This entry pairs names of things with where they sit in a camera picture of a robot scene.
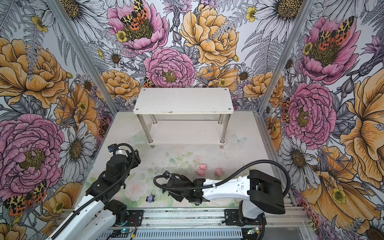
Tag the white two-tier shelf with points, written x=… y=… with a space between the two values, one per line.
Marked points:
x=184 y=116

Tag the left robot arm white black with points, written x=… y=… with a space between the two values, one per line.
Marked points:
x=97 y=210

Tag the grey slotted cable duct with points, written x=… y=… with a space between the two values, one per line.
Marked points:
x=189 y=234

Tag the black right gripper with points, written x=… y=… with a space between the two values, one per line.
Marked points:
x=178 y=197

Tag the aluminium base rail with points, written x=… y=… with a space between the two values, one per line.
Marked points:
x=172 y=218

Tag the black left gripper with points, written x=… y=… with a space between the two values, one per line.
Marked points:
x=130 y=158

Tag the aluminium corner post left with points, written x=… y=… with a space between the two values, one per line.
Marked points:
x=70 y=32

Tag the aluminium corner post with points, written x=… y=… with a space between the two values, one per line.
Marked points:
x=70 y=32
x=299 y=24

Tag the small purple figure toy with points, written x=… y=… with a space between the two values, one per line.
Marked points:
x=150 y=198

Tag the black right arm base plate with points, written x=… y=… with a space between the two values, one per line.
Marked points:
x=234 y=217

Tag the pink pig toy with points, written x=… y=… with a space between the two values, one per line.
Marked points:
x=218 y=172
x=201 y=172
x=202 y=167

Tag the aluminium corner post right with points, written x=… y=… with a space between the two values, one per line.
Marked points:
x=299 y=24

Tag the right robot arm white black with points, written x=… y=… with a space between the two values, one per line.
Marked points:
x=258 y=193

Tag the pink pig toy right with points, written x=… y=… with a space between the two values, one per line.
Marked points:
x=218 y=172

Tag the pink pig toy upper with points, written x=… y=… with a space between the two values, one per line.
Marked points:
x=202 y=167

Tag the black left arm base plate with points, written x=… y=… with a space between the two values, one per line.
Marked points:
x=135 y=218

